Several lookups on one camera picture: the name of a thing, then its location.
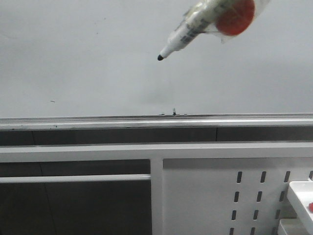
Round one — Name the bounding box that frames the white black-tipped whiteboard marker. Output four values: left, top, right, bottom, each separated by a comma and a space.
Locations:
157, 0, 235, 61

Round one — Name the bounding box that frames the red round magnet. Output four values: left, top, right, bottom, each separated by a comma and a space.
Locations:
215, 0, 270, 43

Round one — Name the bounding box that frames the large white whiteboard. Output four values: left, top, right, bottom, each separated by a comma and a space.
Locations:
0, 0, 313, 118

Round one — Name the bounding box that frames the aluminium whiteboard marker tray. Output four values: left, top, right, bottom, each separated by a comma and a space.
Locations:
0, 114, 313, 131

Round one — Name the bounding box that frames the white perforated metal panel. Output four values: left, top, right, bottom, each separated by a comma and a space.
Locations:
163, 158, 313, 235

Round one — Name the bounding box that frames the white plastic bin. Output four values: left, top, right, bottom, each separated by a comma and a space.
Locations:
287, 181, 313, 235

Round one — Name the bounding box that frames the white metal shelf frame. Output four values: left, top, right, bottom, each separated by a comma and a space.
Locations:
0, 142, 313, 235

